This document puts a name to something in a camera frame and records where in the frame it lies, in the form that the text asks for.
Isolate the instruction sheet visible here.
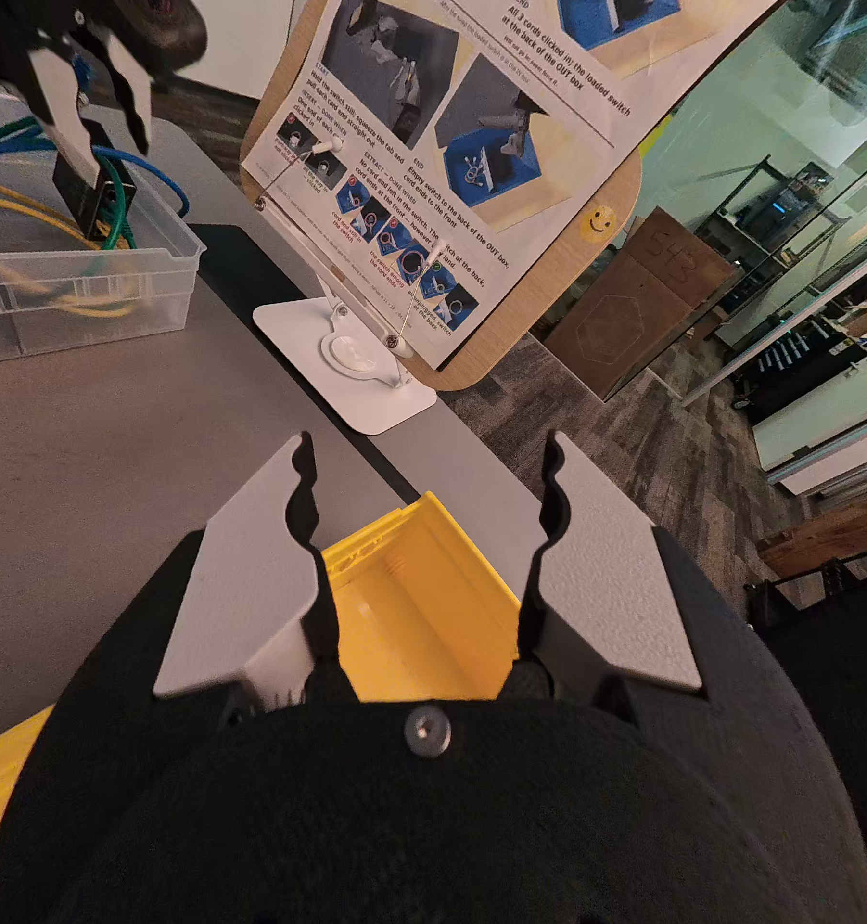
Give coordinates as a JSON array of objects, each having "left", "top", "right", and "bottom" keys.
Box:
[{"left": 242, "top": 0, "right": 788, "bottom": 371}]

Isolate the brown cardboard box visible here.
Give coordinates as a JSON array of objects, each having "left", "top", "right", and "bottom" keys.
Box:
[{"left": 542, "top": 208, "right": 739, "bottom": 402}]

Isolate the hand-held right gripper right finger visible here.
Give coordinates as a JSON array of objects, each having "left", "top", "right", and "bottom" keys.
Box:
[{"left": 516, "top": 430, "right": 703, "bottom": 707}]

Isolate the blue ethernet cable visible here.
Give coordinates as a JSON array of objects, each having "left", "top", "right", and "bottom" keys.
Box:
[{"left": 0, "top": 58, "right": 191, "bottom": 218}]

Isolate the yellow ethernet cable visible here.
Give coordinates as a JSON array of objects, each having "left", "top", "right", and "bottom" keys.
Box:
[{"left": 0, "top": 175, "right": 147, "bottom": 320}]

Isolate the clear plastic bin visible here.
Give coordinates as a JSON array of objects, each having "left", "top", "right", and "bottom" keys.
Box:
[{"left": 0, "top": 79, "right": 208, "bottom": 366}]

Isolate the black ethernet splitter box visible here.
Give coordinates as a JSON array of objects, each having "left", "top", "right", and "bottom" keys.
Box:
[{"left": 52, "top": 119, "right": 137, "bottom": 243}]

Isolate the yellow plastic bin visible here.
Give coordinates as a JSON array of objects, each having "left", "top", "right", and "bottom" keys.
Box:
[{"left": 0, "top": 492, "right": 523, "bottom": 903}]

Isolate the green ethernet cable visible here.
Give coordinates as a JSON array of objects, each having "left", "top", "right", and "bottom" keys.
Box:
[{"left": 0, "top": 117, "right": 140, "bottom": 251}]

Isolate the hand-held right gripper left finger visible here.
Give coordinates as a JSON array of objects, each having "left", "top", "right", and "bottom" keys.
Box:
[{"left": 153, "top": 432, "right": 342, "bottom": 707}]

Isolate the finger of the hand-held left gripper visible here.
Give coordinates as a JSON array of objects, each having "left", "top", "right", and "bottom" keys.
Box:
[
  {"left": 103, "top": 30, "right": 154, "bottom": 156},
  {"left": 28, "top": 47, "right": 104, "bottom": 183}
]

